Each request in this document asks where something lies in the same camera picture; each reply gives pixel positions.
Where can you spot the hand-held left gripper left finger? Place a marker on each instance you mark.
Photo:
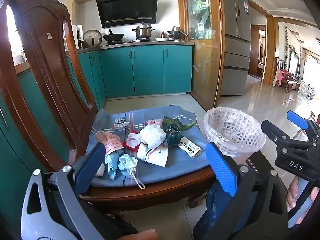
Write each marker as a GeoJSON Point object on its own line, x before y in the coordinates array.
{"type": "Point", "coordinates": [90, 165]}

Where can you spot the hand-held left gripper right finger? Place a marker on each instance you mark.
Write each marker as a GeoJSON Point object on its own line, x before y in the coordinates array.
{"type": "Point", "coordinates": [220, 170]}

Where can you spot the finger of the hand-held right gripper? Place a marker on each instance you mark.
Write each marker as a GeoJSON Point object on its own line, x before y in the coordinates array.
{"type": "Point", "coordinates": [272, 130]}
{"type": "Point", "coordinates": [297, 120]}

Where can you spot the red snack packet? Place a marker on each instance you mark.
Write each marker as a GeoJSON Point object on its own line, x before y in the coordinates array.
{"type": "Point", "coordinates": [133, 131]}

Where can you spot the white striped paper cup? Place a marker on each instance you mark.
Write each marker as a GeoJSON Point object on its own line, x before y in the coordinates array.
{"type": "Point", "coordinates": [152, 156]}

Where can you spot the green leaf vegetable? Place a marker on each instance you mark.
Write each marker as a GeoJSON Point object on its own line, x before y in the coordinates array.
{"type": "Point", "coordinates": [175, 123]}

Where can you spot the person's right hand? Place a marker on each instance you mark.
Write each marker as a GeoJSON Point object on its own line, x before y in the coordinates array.
{"type": "Point", "coordinates": [291, 195]}

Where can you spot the person's left hand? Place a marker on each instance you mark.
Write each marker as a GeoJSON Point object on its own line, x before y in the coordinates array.
{"type": "Point", "coordinates": [145, 235]}

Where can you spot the white tissue ball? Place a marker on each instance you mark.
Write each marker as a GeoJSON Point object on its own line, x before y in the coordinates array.
{"type": "Point", "coordinates": [101, 171]}

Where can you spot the pink paper receipt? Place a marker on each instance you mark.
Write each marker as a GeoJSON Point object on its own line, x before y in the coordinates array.
{"type": "Point", "coordinates": [110, 142]}

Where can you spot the white green flat box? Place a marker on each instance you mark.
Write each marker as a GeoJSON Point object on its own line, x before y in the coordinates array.
{"type": "Point", "coordinates": [191, 147]}

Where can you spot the light blue face mask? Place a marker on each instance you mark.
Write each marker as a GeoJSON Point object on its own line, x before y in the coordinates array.
{"type": "Point", "coordinates": [127, 163]}

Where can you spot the wooden armchair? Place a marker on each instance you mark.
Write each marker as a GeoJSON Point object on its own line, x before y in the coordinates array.
{"type": "Point", "coordinates": [291, 80]}

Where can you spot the blue striped blanket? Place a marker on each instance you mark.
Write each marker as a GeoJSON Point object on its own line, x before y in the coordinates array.
{"type": "Point", "coordinates": [175, 162]}

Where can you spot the pink hanging cloth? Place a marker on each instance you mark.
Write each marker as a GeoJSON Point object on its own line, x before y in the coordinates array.
{"type": "Point", "coordinates": [278, 78]}

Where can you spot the white basket with plastic liner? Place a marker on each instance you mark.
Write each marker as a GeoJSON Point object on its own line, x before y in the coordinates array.
{"type": "Point", "coordinates": [208, 122]}

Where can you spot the translucent plastic bag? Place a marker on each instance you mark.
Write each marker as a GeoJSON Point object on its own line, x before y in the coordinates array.
{"type": "Point", "coordinates": [132, 140]}

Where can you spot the coconut print snack packet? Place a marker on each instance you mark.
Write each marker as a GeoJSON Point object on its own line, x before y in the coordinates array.
{"type": "Point", "coordinates": [121, 123]}

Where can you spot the dark teal wrapper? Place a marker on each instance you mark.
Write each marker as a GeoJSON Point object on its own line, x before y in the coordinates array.
{"type": "Point", "coordinates": [173, 138]}

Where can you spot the person's left leg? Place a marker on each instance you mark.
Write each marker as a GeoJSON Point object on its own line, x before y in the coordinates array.
{"type": "Point", "coordinates": [110, 223]}

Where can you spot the white crumpled tissue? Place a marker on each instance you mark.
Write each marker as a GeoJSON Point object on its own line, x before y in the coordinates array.
{"type": "Point", "coordinates": [153, 135]}

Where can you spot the pink plastic bag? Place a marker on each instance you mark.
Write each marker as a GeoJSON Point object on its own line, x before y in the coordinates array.
{"type": "Point", "coordinates": [151, 122]}

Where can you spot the grey refrigerator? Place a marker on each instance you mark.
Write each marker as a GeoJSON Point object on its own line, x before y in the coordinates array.
{"type": "Point", "coordinates": [236, 55]}

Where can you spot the wooden framed glass door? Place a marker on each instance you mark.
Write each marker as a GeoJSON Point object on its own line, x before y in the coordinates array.
{"type": "Point", "coordinates": [203, 55]}

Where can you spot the teal base cabinets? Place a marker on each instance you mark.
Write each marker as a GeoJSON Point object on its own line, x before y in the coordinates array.
{"type": "Point", "coordinates": [147, 70]}

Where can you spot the carved wooden chair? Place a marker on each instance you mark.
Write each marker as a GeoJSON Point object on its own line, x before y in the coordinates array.
{"type": "Point", "coordinates": [45, 62]}

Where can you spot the steel pan lid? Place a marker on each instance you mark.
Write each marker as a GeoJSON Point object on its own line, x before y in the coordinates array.
{"type": "Point", "coordinates": [92, 38]}

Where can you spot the white kitchen appliance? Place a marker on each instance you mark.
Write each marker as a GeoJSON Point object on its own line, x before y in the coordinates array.
{"type": "Point", "coordinates": [77, 36]}

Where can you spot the black wok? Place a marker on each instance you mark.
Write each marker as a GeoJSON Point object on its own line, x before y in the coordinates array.
{"type": "Point", "coordinates": [113, 37]}

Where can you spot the grey kitchen countertop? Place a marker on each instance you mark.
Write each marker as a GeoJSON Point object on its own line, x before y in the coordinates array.
{"type": "Point", "coordinates": [140, 44]}

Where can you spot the small steel saucepan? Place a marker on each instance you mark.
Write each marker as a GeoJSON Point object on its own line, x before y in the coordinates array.
{"type": "Point", "coordinates": [175, 33]}

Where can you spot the white bowl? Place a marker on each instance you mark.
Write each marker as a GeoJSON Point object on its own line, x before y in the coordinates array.
{"type": "Point", "coordinates": [161, 39]}

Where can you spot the steel pot with lid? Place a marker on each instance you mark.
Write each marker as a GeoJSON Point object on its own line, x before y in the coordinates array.
{"type": "Point", "coordinates": [143, 31]}

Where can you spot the small red bottle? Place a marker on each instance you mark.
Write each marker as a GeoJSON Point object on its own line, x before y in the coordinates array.
{"type": "Point", "coordinates": [163, 34]}

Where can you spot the black range hood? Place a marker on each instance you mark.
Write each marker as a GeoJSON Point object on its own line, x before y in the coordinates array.
{"type": "Point", "coordinates": [127, 7]}

